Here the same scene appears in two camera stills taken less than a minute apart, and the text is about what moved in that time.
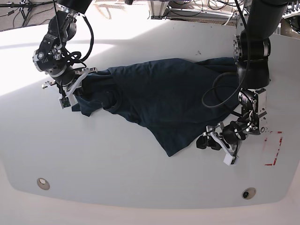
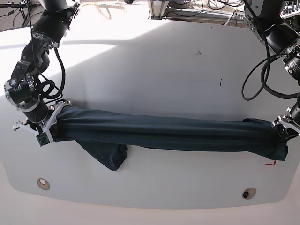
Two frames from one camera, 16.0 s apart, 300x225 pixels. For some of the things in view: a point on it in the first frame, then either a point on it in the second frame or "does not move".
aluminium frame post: [157, 8] does not move
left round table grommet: [43, 183] does not move
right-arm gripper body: [70, 85] to [44, 126]
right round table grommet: [249, 193] does not move
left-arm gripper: [231, 135] to [292, 120]
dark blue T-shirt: [179, 98] to [107, 137]
